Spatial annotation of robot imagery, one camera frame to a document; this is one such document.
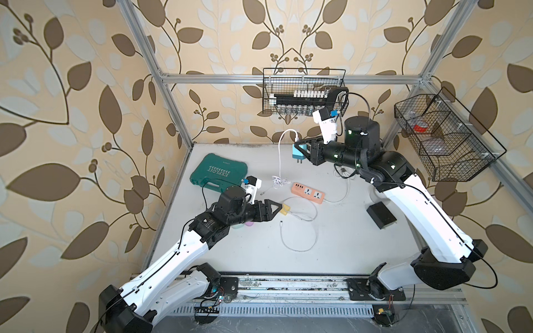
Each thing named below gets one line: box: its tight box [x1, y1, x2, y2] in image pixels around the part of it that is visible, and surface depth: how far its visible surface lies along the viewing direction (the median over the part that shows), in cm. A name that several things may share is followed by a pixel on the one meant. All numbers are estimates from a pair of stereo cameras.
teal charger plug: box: [292, 143, 307, 164], surface depth 61 cm
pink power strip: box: [290, 181, 326, 204], surface depth 101 cm
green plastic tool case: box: [189, 153, 248, 193], surface depth 107 cm
